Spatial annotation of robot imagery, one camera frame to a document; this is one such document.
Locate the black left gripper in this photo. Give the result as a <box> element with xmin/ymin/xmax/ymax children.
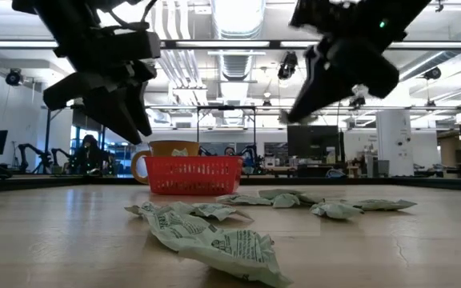
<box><xmin>42</xmin><ymin>59</ymin><xmax>158</xmax><ymax>146</ymax></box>

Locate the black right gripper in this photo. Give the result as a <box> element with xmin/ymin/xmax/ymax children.
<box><xmin>286</xmin><ymin>0</ymin><xmax>431</xmax><ymax>124</ymax></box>

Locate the black monitor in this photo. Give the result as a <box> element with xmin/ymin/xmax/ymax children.
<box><xmin>287</xmin><ymin>125</ymin><xmax>346</xmax><ymax>166</ymax></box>

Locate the yellow glass mug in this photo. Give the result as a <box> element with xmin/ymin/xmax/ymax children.
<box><xmin>130</xmin><ymin>140</ymin><xmax>201</xmax><ymax>186</ymax></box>

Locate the person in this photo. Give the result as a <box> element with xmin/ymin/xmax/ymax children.
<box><xmin>73</xmin><ymin>134</ymin><xmax>104</xmax><ymax>176</ymax></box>

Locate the white round column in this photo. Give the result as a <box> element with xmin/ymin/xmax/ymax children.
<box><xmin>375</xmin><ymin>110</ymin><xmax>415</xmax><ymax>178</ymax></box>

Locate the red slotted plastic basket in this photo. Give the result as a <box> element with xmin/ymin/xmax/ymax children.
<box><xmin>144</xmin><ymin>154</ymin><xmax>244</xmax><ymax>196</ymax></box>

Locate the brown wooden crate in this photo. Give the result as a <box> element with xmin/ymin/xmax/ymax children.
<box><xmin>438</xmin><ymin>134</ymin><xmax>461</xmax><ymax>171</ymax></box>

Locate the black overhead camera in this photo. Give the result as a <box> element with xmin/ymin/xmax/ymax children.
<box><xmin>277</xmin><ymin>51</ymin><xmax>299</xmax><ymax>81</ymax></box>

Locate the black overhead frame beam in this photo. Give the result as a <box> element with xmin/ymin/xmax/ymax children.
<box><xmin>0</xmin><ymin>39</ymin><xmax>461</xmax><ymax>50</ymax></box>

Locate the silver ventilation duct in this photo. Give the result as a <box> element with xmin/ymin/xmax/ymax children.
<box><xmin>210</xmin><ymin>0</ymin><xmax>267</xmax><ymax>81</ymax></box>

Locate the black aluminium table frame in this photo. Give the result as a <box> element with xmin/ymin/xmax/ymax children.
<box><xmin>0</xmin><ymin>174</ymin><xmax>461</xmax><ymax>194</ymax></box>

